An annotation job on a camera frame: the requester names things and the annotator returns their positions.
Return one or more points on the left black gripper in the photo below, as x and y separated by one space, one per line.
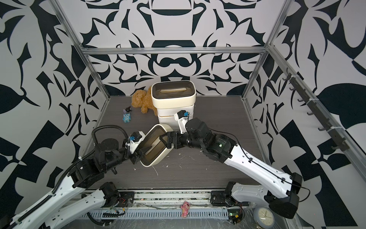
137 157

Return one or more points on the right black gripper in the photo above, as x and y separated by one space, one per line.
176 134

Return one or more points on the cream dark-lid tissue box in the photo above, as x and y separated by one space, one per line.
173 94
159 151

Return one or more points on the white bamboo tissue box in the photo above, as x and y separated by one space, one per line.
173 125
171 118

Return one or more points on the grey lid white tissue box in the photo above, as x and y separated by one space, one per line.
172 111

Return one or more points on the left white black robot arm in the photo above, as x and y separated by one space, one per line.
50 211

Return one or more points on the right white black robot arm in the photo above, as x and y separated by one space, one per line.
282 188

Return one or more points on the blue robot toy figure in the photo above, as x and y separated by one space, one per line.
126 117

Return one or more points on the small dark purple toy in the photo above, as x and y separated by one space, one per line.
127 110

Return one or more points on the brown teddy bear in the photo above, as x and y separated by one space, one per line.
143 99

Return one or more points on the pink toy figure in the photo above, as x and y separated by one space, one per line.
185 209

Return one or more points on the small green circuit board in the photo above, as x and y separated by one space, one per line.
235 216

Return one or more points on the round white clock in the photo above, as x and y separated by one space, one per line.
264 218

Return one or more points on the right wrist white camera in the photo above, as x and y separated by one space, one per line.
182 117

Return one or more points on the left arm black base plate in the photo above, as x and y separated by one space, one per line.
126 198

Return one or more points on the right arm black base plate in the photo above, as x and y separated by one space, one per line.
222 199

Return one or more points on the grey slotted cable duct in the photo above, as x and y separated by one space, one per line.
221 214

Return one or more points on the aluminium frame rail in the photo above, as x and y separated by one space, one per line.
173 50

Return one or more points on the grey wall hook rail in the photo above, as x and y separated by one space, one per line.
318 110

